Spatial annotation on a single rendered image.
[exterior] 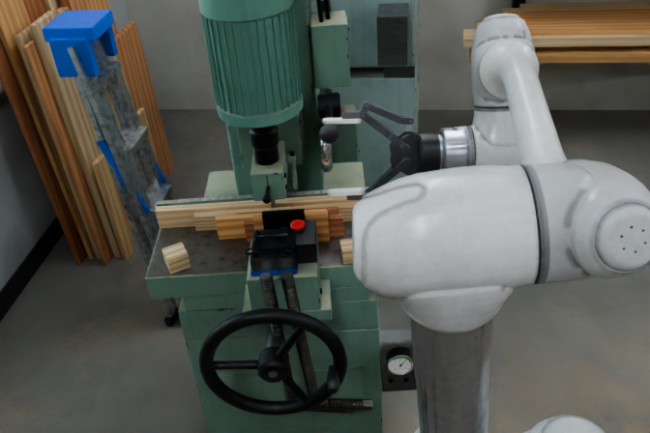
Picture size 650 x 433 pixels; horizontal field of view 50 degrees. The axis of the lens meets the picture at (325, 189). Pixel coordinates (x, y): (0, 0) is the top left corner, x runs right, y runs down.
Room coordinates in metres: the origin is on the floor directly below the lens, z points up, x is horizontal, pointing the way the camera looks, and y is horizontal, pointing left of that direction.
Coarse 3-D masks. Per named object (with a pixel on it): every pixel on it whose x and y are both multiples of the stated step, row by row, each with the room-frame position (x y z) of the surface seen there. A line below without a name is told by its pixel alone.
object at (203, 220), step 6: (324, 204) 1.29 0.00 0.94; (330, 204) 1.28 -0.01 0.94; (336, 204) 1.28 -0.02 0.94; (342, 204) 1.28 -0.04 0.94; (348, 204) 1.28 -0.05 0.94; (354, 204) 1.28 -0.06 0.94; (234, 210) 1.29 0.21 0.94; (240, 210) 1.29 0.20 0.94; (246, 210) 1.29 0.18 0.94; (252, 210) 1.29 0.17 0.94; (342, 210) 1.27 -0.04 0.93; (348, 210) 1.27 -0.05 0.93; (198, 216) 1.28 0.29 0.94; (204, 216) 1.28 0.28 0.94; (210, 216) 1.28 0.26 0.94; (348, 216) 1.27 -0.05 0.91; (198, 222) 1.28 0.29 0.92; (204, 222) 1.28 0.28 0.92; (210, 222) 1.28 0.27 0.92; (198, 228) 1.28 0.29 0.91; (204, 228) 1.28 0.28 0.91; (210, 228) 1.28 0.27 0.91; (216, 228) 1.27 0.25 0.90
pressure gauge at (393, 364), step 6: (396, 348) 1.07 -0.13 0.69; (402, 348) 1.07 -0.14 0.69; (390, 354) 1.06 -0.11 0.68; (396, 354) 1.05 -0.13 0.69; (402, 354) 1.05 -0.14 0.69; (408, 354) 1.05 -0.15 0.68; (390, 360) 1.05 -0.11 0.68; (396, 360) 1.05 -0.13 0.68; (402, 360) 1.05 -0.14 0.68; (408, 360) 1.05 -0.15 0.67; (390, 366) 1.05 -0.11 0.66; (396, 366) 1.05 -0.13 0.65; (402, 366) 1.05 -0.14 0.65; (408, 366) 1.05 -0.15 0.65; (396, 372) 1.05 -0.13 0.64; (402, 372) 1.05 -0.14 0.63; (408, 372) 1.04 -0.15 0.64
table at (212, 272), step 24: (168, 240) 1.25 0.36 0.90; (192, 240) 1.24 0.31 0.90; (216, 240) 1.24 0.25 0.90; (240, 240) 1.23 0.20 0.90; (336, 240) 1.20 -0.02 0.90; (192, 264) 1.16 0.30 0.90; (216, 264) 1.15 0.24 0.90; (240, 264) 1.15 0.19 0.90; (336, 264) 1.12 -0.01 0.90; (168, 288) 1.12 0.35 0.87; (192, 288) 1.12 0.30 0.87; (216, 288) 1.12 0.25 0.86; (240, 288) 1.12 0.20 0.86; (312, 312) 1.02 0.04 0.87
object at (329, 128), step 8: (328, 88) 1.49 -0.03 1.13; (320, 96) 1.41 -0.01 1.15; (328, 96) 1.41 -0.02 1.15; (336, 96) 1.41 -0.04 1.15; (320, 104) 1.39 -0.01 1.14; (328, 104) 1.39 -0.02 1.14; (336, 104) 1.39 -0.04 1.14; (320, 112) 1.39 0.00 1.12; (328, 112) 1.27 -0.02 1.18; (336, 112) 1.39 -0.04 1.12; (328, 128) 1.05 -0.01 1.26; (336, 128) 1.06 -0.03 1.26; (320, 136) 1.05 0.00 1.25; (328, 136) 1.04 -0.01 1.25; (336, 136) 1.05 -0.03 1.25
